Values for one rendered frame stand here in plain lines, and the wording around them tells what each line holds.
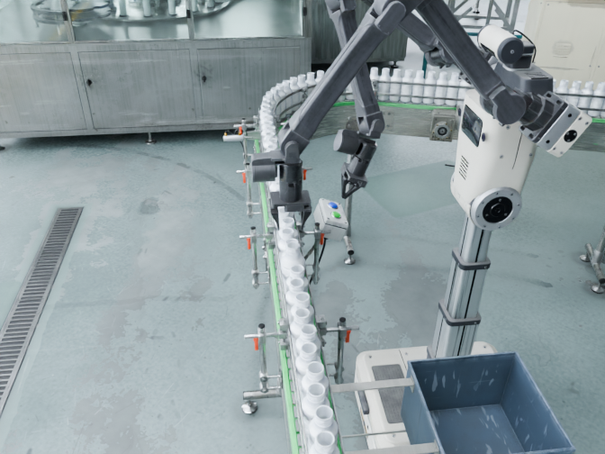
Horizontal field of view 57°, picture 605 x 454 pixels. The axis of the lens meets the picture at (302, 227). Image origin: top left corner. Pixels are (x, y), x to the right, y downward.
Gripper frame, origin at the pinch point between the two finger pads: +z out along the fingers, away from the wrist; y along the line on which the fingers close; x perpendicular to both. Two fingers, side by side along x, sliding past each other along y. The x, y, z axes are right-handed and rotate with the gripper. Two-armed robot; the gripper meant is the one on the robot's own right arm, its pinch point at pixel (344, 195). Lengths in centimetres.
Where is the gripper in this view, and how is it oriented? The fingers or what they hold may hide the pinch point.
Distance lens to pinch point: 180.2
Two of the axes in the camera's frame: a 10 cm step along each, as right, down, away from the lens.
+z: -3.5, 8.1, 4.7
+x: 9.3, 2.3, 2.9
